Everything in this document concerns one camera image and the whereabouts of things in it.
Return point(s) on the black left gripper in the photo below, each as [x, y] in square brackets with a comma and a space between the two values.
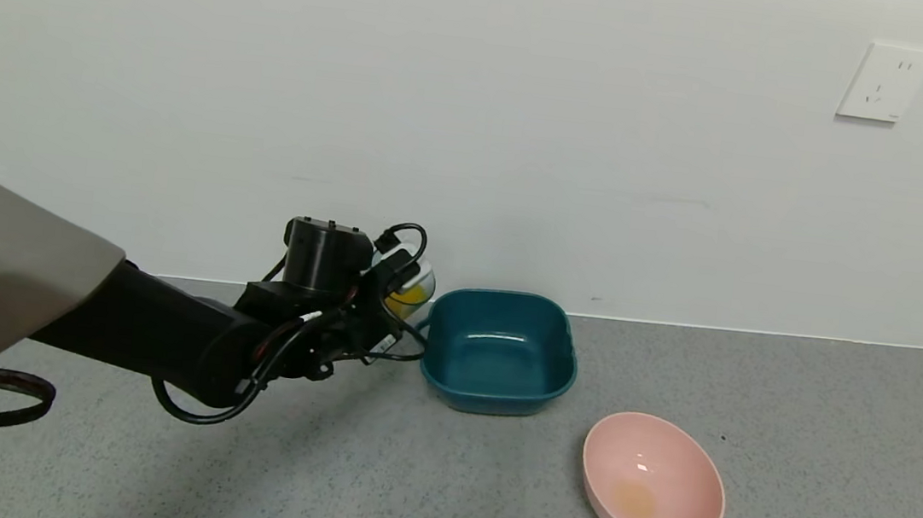
[386, 339]

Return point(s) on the orange juice liquid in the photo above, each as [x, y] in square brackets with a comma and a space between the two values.
[410, 295]

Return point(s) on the clear cup with orange juice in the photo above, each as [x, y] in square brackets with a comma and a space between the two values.
[424, 276]

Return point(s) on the pink plastic bowl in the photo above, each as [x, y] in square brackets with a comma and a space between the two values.
[652, 485]

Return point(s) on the dark teal square basin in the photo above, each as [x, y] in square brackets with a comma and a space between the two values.
[493, 365]

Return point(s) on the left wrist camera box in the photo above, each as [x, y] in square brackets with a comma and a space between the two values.
[399, 268]

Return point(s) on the white wall socket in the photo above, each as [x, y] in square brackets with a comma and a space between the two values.
[883, 82]

